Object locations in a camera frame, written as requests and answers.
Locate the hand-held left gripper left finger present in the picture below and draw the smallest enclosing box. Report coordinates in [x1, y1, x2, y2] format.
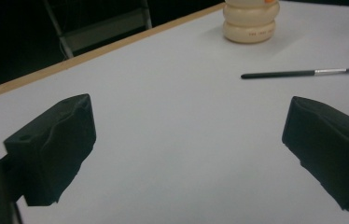
[3, 93, 97, 207]

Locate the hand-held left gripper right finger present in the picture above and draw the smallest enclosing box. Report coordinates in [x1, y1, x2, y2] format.
[281, 95, 349, 213]

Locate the black paintbrush with silver ferrule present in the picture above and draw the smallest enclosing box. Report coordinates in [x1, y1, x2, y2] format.
[240, 67, 349, 80]

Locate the cream ribbed plastic container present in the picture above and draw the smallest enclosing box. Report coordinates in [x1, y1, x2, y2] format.
[222, 0, 281, 45]

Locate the grey metal stand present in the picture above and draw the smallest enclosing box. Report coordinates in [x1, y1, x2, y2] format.
[41, 0, 154, 60]

